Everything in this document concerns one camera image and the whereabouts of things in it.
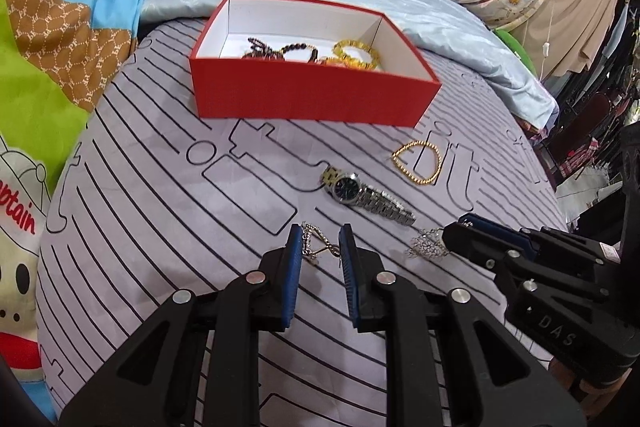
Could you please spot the green plastic object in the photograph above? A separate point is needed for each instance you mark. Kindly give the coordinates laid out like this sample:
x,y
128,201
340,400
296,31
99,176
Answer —
x,y
515,52

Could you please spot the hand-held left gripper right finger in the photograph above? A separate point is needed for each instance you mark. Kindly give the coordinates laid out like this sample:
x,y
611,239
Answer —
x,y
351,282

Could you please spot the dark red chair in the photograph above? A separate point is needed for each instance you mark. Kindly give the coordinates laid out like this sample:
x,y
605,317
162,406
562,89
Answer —
x,y
595,127

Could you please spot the silver wristwatch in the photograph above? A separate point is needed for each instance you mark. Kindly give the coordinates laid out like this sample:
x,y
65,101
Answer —
x,y
345,186

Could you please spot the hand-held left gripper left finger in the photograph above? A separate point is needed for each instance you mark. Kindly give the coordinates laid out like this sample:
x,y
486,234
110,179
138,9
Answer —
x,y
294,277

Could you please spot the grey striped bed sheet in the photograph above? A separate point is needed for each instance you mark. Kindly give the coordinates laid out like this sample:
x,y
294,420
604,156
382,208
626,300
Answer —
x,y
175,217

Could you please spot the cartoon monkey printed blanket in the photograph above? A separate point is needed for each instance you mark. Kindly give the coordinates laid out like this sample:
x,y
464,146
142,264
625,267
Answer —
x,y
60,32

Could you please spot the red cardboard box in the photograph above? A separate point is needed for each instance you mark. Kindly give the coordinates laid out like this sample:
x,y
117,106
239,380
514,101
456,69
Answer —
x,y
310,92

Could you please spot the beige hanging cloth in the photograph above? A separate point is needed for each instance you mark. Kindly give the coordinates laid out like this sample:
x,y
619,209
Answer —
x,y
580,17

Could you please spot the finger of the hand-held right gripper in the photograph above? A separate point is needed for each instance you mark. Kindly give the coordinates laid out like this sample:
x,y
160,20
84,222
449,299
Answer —
x,y
480,247
492,227

